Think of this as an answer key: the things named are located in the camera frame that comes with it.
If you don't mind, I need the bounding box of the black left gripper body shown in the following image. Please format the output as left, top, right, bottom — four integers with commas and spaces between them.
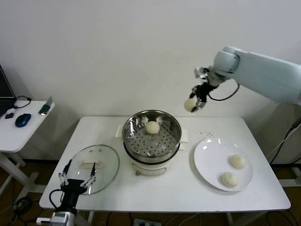
60, 180, 91, 211

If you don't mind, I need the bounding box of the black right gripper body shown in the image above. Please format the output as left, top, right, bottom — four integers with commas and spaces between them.
196, 82, 216, 101

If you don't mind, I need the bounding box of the black looped desk cable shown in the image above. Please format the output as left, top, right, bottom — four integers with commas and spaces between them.
13, 96, 32, 109

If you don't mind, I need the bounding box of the steel steamer basket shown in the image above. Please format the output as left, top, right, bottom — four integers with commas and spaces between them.
122, 109, 183, 163

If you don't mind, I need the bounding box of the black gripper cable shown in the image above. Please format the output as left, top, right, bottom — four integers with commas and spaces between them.
206, 82, 240, 101
48, 189, 64, 209

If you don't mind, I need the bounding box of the black floor cable coil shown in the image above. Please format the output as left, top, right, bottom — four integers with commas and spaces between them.
13, 197, 33, 223

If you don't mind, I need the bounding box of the white power strip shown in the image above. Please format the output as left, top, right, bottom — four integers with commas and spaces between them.
133, 218, 162, 226

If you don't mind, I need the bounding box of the glass pot lid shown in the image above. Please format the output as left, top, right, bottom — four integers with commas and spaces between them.
65, 145, 120, 195

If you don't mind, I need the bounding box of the green handled scraper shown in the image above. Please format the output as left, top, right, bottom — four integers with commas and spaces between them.
38, 96, 53, 116

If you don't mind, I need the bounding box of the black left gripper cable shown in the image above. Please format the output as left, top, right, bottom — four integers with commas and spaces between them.
48, 189, 64, 209

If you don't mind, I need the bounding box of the blue computer mouse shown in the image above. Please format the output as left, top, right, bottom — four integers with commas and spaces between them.
15, 113, 32, 128

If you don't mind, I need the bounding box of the cream electric cooking pot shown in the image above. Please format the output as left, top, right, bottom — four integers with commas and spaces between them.
116, 124, 190, 177

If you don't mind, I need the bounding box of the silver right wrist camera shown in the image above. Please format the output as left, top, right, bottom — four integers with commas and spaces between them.
194, 66, 210, 80

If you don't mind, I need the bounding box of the white side table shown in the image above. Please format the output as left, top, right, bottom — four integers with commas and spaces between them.
0, 100, 56, 201

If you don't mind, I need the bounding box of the white round plate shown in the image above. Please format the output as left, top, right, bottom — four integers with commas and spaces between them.
194, 138, 254, 192

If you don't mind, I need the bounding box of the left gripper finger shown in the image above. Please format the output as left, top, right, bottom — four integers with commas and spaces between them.
58, 159, 72, 187
82, 161, 97, 189

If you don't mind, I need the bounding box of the black laptop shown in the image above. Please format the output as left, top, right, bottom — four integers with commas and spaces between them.
0, 64, 16, 118

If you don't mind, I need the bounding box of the white steamed baozi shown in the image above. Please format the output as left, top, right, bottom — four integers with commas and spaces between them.
183, 97, 198, 113
229, 154, 248, 170
220, 171, 239, 189
145, 120, 160, 135

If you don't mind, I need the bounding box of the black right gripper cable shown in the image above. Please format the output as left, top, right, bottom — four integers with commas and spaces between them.
206, 82, 240, 101

